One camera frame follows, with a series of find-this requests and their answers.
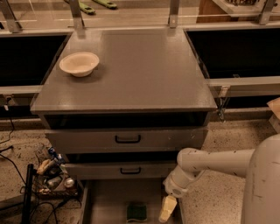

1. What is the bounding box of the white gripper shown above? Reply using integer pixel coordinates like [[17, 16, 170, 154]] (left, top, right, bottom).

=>
[[158, 176, 190, 223]]

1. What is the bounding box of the green yellow sponge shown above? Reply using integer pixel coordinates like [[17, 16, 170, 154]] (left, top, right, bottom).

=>
[[126, 203, 147, 222]]

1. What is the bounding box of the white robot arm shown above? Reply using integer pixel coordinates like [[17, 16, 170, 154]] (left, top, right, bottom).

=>
[[158, 134, 280, 224]]

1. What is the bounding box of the grey middle drawer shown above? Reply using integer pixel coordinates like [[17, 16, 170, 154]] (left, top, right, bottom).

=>
[[66, 161, 176, 180]]

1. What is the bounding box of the grey top drawer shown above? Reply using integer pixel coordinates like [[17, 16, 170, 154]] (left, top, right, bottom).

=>
[[45, 128, 207, 154]]

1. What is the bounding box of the grey open bottom drawer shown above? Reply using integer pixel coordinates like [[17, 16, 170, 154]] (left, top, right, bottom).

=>
[[79, 178, 185, 224]]

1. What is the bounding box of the grey cabinet with counter top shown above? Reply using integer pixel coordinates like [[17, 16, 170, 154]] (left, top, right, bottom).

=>
[[30, 27, 218, 182]]

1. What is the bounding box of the white paper bowl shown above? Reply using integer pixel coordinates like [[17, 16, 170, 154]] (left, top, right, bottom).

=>
[[59, 52, 100, 77]]

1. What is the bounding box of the brown wooden box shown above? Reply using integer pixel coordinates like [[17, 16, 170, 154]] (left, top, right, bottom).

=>
[[196, 0, 256, 23]]

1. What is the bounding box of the green tool right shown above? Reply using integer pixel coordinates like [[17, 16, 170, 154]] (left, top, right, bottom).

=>
[[93, 0, 117, 10]]

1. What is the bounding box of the green tool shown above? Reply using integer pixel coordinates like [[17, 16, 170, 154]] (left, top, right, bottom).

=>
[[64, 0, 96, 16], [93, 0, 117, 10]]

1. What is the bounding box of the green tool left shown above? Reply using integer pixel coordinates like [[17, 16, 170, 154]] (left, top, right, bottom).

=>
[[64, 0, 96, 16]]

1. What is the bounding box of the black middle drawer handle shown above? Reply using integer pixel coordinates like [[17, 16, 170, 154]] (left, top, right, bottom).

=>
[[120, 167, 142, 175]]

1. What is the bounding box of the black drawer handle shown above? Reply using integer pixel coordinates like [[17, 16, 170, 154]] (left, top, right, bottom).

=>
[[115, 135, 142, 144], [120, 167, 142, 175]]

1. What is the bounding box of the black top drawer handle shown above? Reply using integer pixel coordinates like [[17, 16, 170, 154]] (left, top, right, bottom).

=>
[[115, 135, 142, 144]]

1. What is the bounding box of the wire basket with clutter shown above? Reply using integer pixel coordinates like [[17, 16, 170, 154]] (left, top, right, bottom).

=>
[[34, 143, 78, 200]]

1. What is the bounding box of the metal frame rail right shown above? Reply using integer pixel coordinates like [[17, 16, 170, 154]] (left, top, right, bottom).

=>
[[206, 76, 280, 98]]

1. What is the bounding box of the metal frame rail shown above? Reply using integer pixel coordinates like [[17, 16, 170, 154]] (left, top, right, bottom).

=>
[[206, 76, 280, 98], [0, 85, 43, 95]]

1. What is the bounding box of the black stand post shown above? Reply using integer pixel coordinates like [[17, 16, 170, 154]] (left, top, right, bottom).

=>
[[21, 164, 33, 224]]

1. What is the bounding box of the black floor cable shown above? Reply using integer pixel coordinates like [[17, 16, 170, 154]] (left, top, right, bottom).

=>
[[0, 116, 82, 224]]

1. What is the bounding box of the metal upright post middle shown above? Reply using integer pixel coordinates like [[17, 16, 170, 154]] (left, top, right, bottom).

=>
[[168, 0, 180, 28]]

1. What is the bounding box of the metal upright post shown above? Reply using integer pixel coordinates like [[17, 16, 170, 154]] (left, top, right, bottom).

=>
[[0, 0, 22, 33], [257, 0, 277, 25], [69, 0, 84, 31], [168, 0, 180, 28]]

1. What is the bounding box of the metal frame rail left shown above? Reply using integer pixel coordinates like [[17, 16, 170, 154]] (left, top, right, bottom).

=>
[[0, 85, 43, 95]]

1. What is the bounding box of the metal upright post right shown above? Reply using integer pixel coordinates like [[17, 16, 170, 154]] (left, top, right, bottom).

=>
[[257, 0, 277, 25]]

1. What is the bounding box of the metal upright post far left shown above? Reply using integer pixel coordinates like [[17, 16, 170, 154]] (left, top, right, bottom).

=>
[[0, 0, 22, 33]]

